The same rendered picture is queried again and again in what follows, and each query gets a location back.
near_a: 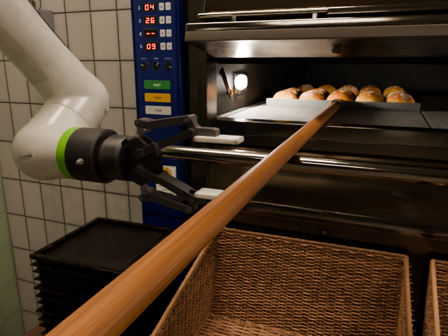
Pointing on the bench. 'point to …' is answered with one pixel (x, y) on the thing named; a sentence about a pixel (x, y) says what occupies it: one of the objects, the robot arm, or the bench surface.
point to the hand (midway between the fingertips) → (224, 167)
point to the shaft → (179, 247)
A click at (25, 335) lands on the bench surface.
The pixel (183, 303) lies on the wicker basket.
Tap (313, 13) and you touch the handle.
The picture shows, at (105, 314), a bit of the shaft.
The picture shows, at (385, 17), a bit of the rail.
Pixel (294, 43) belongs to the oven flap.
